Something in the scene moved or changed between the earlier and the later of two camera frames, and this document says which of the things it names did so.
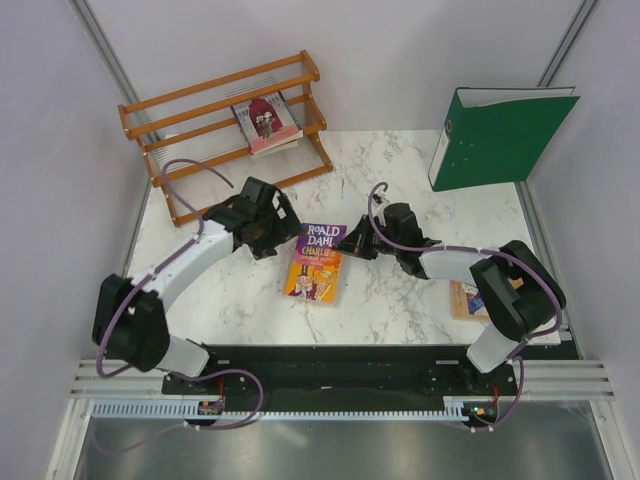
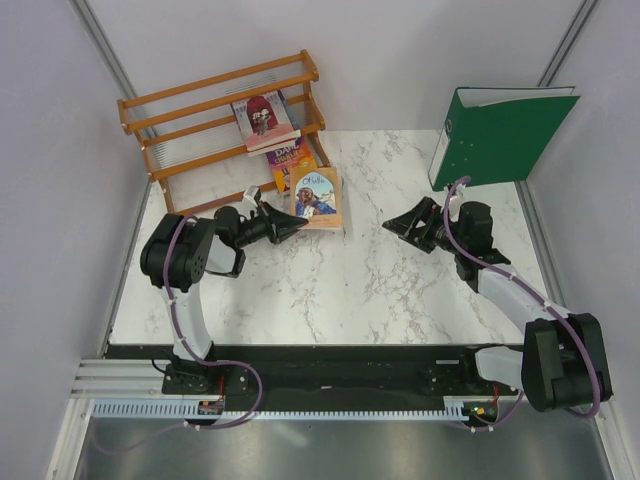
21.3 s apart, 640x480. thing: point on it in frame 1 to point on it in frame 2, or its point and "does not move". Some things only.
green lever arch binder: (498, 134) does not move
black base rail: (345, 373) does not move
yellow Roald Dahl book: (315, 265) to (297, 154)
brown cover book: (467, 302) to (315, 195)
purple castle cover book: (268, 122) does not move
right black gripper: (356, 242) to (427, 211)
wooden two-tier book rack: (207, 141) does not move
